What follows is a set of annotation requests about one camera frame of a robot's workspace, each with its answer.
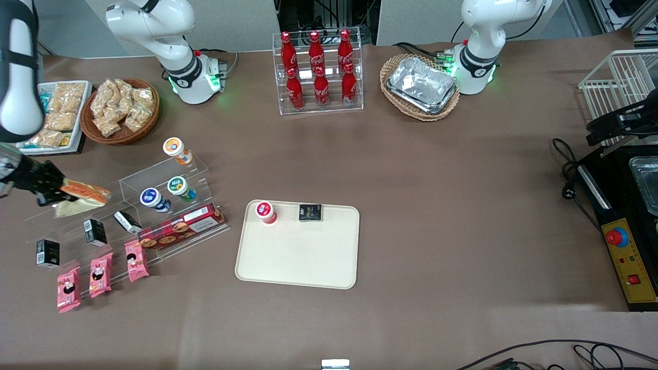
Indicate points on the aluminium foil tray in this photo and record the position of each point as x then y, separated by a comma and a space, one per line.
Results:
421, 82

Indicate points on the light wicker basket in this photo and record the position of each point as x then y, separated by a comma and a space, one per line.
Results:
390, 69

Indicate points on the red emergency stop button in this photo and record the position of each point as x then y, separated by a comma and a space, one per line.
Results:
617, 236

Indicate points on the clear bag of puffed snacks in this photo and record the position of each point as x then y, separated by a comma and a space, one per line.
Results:
123, 87
103, 95
106, 126
143, 96
136, 119
119, 109

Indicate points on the aluminium frame rack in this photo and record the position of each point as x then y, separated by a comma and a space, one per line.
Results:
627, 15

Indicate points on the pink snack pack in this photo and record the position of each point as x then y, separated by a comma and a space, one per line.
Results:
136, 261
68, 290
101, 275

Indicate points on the red biscuit box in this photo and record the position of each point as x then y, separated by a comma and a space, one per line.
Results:
180, 227

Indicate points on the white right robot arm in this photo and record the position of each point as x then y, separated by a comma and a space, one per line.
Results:
20, 103

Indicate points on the beige plastic tray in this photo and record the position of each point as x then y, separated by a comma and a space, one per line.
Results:
303, 257

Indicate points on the red cola bottle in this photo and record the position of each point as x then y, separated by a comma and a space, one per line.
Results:
315, 51
345, 50
321, 91
288, 51
349, 87
294, 92

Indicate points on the clear acrylic stepped stand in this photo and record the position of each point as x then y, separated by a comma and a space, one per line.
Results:
154, 174

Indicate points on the triangle sandwich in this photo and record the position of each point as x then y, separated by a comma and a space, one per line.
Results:
87, 194

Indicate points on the green lid yogurt cup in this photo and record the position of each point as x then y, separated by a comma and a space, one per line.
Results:
180, 187

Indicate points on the metal container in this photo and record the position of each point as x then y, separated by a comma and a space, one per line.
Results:
646, 182

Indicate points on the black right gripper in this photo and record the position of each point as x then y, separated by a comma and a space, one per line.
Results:
35, 178

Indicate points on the red lid yogurt cup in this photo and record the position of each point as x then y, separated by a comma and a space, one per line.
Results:
266, 211

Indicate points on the blue lid yogurt cup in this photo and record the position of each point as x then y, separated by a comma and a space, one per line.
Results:
153, 198

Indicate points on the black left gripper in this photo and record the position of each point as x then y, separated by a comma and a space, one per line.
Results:
611, 122

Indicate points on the small black box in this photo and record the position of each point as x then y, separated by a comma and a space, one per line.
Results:
48, 253
95, 232
310, 212
127, 222

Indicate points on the brown wicker basket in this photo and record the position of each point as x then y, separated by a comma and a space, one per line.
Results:
123, 137

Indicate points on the small white device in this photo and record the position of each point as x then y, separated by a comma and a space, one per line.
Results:
335, 364

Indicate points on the clear acrylic bottle rack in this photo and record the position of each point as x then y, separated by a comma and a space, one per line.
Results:
303, 72

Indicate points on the white rectangular dish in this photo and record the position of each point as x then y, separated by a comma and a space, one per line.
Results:
83, 110

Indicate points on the black and yellow control box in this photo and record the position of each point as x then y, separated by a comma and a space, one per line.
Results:
632, 257

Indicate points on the crispy rice snack pack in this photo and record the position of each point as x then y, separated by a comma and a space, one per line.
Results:
50, 137
60, 122
69, 95

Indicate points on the orange lid yogurt cup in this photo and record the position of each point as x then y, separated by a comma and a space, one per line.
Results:
176, 149

